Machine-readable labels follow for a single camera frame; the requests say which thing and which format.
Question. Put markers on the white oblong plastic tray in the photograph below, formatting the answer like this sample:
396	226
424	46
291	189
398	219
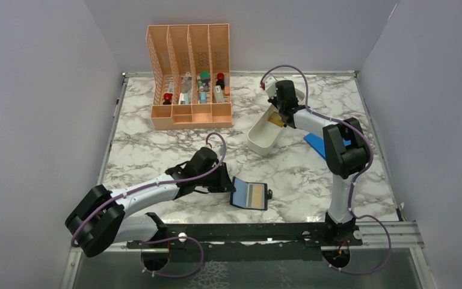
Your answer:
263	135

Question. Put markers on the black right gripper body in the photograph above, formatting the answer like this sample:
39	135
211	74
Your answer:
277	103

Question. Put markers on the black metal base rail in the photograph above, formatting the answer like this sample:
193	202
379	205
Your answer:
249	242

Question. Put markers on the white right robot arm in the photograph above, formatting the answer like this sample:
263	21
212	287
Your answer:
347	152

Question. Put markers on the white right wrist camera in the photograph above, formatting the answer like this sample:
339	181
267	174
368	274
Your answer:
269	86

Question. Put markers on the black leather card holder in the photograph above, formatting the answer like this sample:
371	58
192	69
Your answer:
241	197

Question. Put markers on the red cap bottle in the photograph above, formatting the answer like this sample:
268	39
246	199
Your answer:
220	80
168	98

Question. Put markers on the stack of cards in tray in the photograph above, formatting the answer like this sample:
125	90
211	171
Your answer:
276	119

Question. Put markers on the red cap bottle left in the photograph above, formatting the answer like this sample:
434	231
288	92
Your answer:
168	98

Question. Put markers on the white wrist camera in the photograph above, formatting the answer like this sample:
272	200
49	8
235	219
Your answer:
269	86
219	150

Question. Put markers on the orange plastic file organizer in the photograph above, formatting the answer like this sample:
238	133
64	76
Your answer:
178	54

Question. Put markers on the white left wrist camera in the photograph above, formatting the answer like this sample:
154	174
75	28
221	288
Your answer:
219	150

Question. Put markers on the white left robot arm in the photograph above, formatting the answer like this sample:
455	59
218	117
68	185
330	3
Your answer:
101	218

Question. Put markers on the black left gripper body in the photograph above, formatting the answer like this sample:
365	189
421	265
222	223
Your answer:
215	180

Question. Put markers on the red cap bottle right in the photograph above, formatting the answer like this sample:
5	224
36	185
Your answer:
220	80

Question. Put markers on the green cap bottle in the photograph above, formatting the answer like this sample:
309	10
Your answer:
204	80

